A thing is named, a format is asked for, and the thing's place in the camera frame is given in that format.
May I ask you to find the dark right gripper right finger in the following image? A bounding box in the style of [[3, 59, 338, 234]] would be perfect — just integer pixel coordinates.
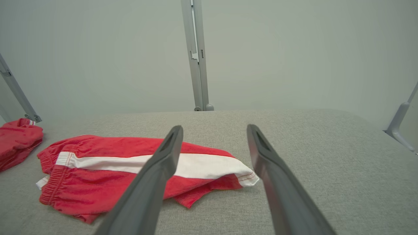
[[247, 124, 337, 235]]

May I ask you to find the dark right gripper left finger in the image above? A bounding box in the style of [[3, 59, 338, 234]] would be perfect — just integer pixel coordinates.
[[94, 125, 184, 235]]

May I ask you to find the red and white garment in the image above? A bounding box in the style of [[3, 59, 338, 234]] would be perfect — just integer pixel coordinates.
[[36, 134, 260, 224]]

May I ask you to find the folded red garment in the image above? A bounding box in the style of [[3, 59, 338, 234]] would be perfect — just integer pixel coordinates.
[[0, 118, 44, 172]]

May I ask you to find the grey metal frame post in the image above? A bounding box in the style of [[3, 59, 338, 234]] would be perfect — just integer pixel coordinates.
[[0, 54, 42, 123], [181, 0, 215, 112], [384, 82, 418, 155]]

